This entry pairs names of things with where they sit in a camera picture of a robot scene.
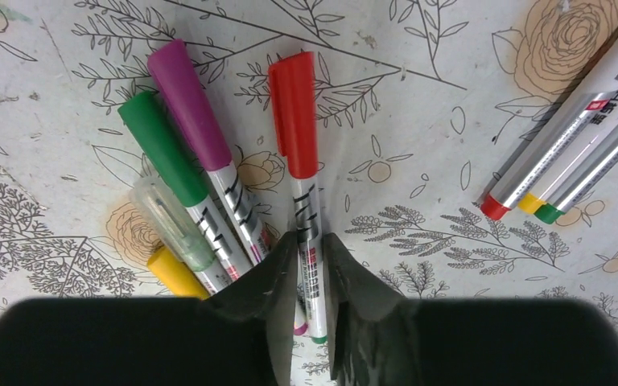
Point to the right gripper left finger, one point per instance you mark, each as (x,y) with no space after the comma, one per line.
(251,323)

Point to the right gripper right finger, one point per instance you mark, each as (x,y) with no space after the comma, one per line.
(365,331)

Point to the green cap yellow-end marker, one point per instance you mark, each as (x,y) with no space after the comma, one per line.
(601,127)

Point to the black cap marker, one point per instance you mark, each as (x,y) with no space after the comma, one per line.
(603,158)

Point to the purple cap marker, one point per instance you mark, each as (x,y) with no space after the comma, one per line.
(176,78)
(570,50)

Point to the red cap marker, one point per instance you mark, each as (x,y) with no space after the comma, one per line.
(292,94)

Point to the clear cap pen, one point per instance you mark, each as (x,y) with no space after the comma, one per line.
(175,228)

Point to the yellow cap marker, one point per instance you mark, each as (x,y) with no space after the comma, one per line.
(175,275)

